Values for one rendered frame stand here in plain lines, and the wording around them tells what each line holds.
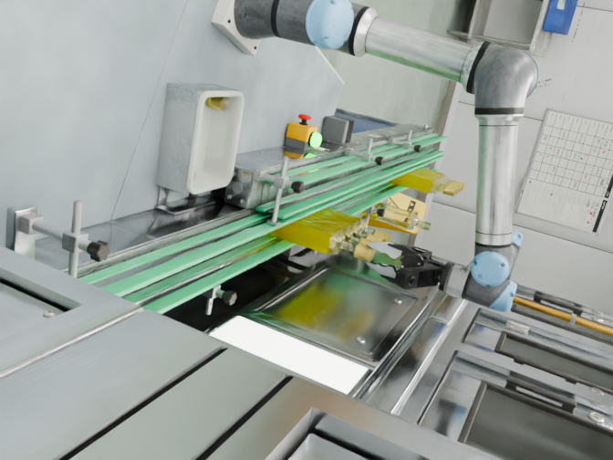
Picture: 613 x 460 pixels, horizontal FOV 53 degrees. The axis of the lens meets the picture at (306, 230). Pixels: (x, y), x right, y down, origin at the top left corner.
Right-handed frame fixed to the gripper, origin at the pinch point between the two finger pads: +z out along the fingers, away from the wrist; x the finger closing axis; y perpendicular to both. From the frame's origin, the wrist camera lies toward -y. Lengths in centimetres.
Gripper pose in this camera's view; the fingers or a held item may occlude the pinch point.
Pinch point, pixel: (368, 254)
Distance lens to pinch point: 154.1
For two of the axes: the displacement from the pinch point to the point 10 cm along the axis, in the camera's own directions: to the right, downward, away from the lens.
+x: 1.9, -9.4, -2.9
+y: 4.2, -1.9, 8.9
